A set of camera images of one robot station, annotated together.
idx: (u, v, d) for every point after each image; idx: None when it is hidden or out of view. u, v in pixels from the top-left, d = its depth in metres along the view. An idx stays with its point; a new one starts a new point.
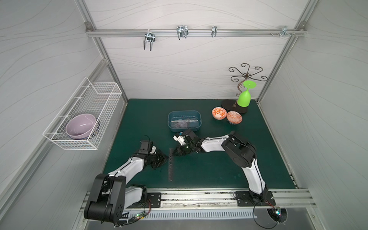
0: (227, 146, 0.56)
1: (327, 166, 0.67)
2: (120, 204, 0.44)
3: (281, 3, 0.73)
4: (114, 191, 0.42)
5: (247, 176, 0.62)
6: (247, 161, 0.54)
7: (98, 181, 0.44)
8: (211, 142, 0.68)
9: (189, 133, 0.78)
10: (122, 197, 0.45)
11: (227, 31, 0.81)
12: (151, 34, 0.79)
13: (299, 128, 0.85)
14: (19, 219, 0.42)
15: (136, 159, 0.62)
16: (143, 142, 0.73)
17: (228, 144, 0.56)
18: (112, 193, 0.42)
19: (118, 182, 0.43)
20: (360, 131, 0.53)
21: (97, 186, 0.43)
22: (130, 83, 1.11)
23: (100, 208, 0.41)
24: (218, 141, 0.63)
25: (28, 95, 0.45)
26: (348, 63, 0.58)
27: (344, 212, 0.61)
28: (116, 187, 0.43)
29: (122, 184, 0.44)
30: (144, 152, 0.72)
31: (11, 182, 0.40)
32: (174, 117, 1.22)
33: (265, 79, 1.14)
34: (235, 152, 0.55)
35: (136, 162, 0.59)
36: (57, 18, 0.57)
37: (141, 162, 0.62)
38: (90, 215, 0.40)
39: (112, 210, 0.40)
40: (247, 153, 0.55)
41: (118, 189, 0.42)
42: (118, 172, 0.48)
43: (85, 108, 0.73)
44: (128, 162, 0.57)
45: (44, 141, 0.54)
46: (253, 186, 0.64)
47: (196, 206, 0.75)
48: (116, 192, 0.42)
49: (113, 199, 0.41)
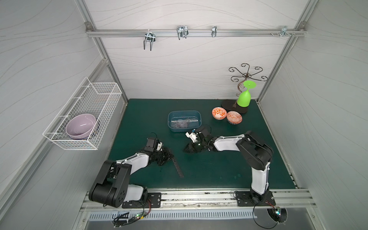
0: (243, 146, 0.53)
1: (327, 165, 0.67)
2: (123, 191, 0.46)
3: (281, 3, 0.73)
4: (120, 177, 0.44)
5: (253, 176, 0.61)
6: (261, 163, 0.51)
7: (106, 166, 0.46)
8: (224, 140, 0.65)
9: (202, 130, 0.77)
10: (125, 184, 0.46)
11: (227, 31, 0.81)
12: (151, 34, 0.79)
13: (299, 128, 0.80)
14: (19, 219, 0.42)
15: (142, 154, 0.64)
16: (149, 140, 0.74)
17: (243, 143, 0.53)
18: (117, 178, 0.44)
19: (125, 169, 0.45)
20: (360, 131, 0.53)
21: (105, 170, 0.45)
22: (130, 83, 1.11)
23: (104, 191, 0.43)
24: (233, 139, 0.61)
25: (28, 95, 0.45)
26: (348, 63, 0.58)
27: (344, 212, 0.61)
28: (121, 174, 0.45)
29: (127, 172, 0.46)
30: (150, 149, 0.73)
31: (11, 182, 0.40)
32: (174, 117, 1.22)
33: (265, 79, 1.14)
34: (250, 154, 0.52)
35: (142, 156, 0.62)
36: (57, 18, 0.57)
37: (146, 157, 0.64)
38: (95, 197, 0.42)
39: (115, 194, 0.42)
40: (263, 155, 0.52)
41: (123, 176, 0.44)
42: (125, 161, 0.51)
43: (85, 108, 0.73)
44: (134, 155, 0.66)
45: (44, 141, 0.54)
46: (256, 186, 0.63)
47: (196, 206, 0.75)
48: (120, 178, 0.44)
49: (117, 184, 0.43)
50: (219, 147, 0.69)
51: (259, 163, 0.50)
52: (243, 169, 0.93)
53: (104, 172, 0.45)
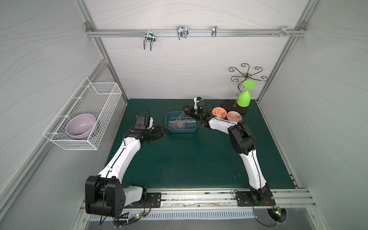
0: (232, 131, 0.61)
1: (327, 166, 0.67)
2: (121, 198, 0.44)
3: (281, 4, 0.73)
4: (110, 195, 0.39)
5: (247, 171, 0.67)
6: (243, 149, 0.60)
7: (89, 185, 0.40)
8: (218, 121, 0.73)
9: (203, 106, 0.81)
10: (120, 194, 0.44)
11: (227, 31, 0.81)
12: (151, 34, 0.79)
13: (300, 128, 0.81)
14: (20, 218, 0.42)
15: (132, 139, 0.55)
16: (138, 117, 0.64)
17: (234, 130, 0.61)
18: (108, 196, 0.39)
19: (112, 185, 0.40)
20: (360, 131, 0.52)
21: (89, 187, 0.39)
22: (130, 83, 1.11)
23: (99, 205, 0.41)
24: (225, 124, 0.69)
25: (28, 95, 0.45)
26: (348, 63, 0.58)
27: (345, 213, 0.61)
28: (110, 192, 0.39)
29: (116, 186, 0.41)
30: (141, 127, 0.64)
31: (11, 182, 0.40)
32: (172, 117, 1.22)
33: (265, 79, 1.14)
34: (236, 139, 0.61)
35: (131, 148, 0.52)
36: (56, 18, 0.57)
37: (136, 143, 0.55)
38: (93, 212, 0.40)
39: (112, 208, 0.40)
40: (246, 143, 0.61)
41: (113, 193, 0.39)
42: (109, 171, 0.43)
43: (86, 108, 0.73)
44: (122, 149, 0.51)
45: (44, 141, 0.54)
46: (252, 181, 0.67)
47: (196, 206, 0.75)
48: (110, 194, 0.39)
49: (111, 201, 0.39)
50: (212, 126, 0.78)
51: (241, 148, 0.60)
52: (243, 169, 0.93)
53: (89, 188, 0.39)
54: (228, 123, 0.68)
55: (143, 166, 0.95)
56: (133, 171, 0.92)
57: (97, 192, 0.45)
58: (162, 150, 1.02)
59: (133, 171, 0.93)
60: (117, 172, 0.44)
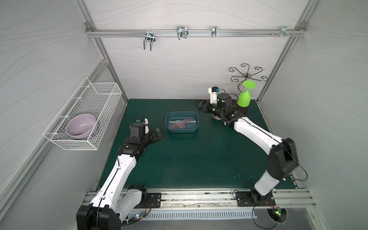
0: (278, 155, 0.45)
1: (327, 166, 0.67)
2: (117, 225, 0.43)
3: (281, 4, 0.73)
4: (104, 227, 0.37)
5: (261, 178, 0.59)
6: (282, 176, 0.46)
7: (81, 216, 0.37)
8: (252, 129, 0.55)
9: (225, 98, 0.62)
10: (116, 222, 0.42)
11: (227, 31, 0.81)
12: (151, 34, 0.79)
13: (300, 128, 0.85)
14: (19, 219, 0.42)
15: (126, 157, 0.52)
16: (132, 129, 0.59)
17: (281, 152, 0.45)
18: (102, 228, 0.37)
19: (105, 215, 0.37)
20: (360, 131, 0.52)
21: (81, 219, 0.37)
22: (130, 83, 1.11)
23: None
24: (265, 136, 0.51)
25: (29, 95, 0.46)
26: (348, 63, 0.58)
27: (345, 213, 0.61)
28: (104, 223, 0.37)
29: (109, 216, 0.39)
30: (135, 140, 0.60)
31: (11, 182, 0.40)
32: (171, 117, 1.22)
33: (265, 79, 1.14)
34: (281, 166, 0.46)
35: (125, 168, 0.49)
36: (56, 18, 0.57)
37: (132, 160, 0.52)
38: None
39: None
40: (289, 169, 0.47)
41: (106, 224, 0.37)
42: (103, 199, 0.41)
43: (86, 108, 0.73)
44: (116, 170, 0.48)
45: (44, 141, 0.54)
46: (260, 188, 0.63)
47: (196, 206, 0.74)
48: (104, 226, 0.37)
49: None
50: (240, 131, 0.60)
51: (281, 175, 0.46)
52: (243, 169, 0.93)
53: (81, 219, 0.37)
54: (269, 140, 0.50)
55: (143, 166, 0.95)
56: (133, 172, 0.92)
57: (91, 221, 0.42)
58: (162, 150, 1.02)
59: (133, 171, 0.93)
60: (110, 199, 0.41)
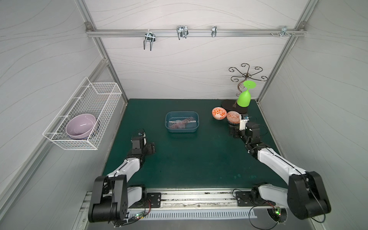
0: (297, 185, 0.42)
1: (327, 166, 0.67)
2: (125, 201, 0.45)
3: (281, 3, 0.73)
4: (117, 191, 0.42)
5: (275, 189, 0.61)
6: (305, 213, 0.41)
7: (98, 182, 0.43)
8: (273, 159, 0.55)
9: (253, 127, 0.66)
10: (125, 195, 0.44)
11: (227, 31, 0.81)
12: (151, 34, 0.80)
13: (300, 128, 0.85)
14: (20, 219, 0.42)
15: (132, 159, 0.61)
16: (134, 142, 0.70)
17: (300, 183, 0.42)
18: (115, 192, 0.42)
19: (119, 179, 0.44)
20: (360, 131, 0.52)
21: (97, 185, 0.43)
22: (130, 83, 1.11)
23: (104, 208, 0.41)
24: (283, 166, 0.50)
25: (28, 95, 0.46)
26: (348, 63, 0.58)
27: (345, 213, 0.61)
28: (117, 186, 0.43)
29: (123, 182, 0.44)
30: (138, 150, 0.70)
31: (11, 182, 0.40)
32: (171, 117, 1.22)
33: (265, 79, 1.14)
34: (301, 198, 0.41)
35: (133, 161, 0.60)
36: (56, 18, 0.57)
37: (137, 161, 0.62)
38: (96, 218, 0.40)
39: (117, 207, 0.41)
40: (313, 206, 0.42)
41: (120, 187, 0.43)
42: (117, 172, 0.49)
43: (86, 108, 0.73)
44: (125, 163, 0.58)
45: (44, 141, 0.54)
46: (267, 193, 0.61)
47: (196, 206, 0.75)
48: (118, 189, 0.42)
49: (118, 197, 0.42)
50: (264, 160, 0.59)
51: (304, 212, 0.41)
52: (243, 169, 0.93)
53: (97, 187, 0.43)
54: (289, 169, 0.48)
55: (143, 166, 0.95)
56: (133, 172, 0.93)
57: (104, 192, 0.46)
58: (162, 150, 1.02)
59: None
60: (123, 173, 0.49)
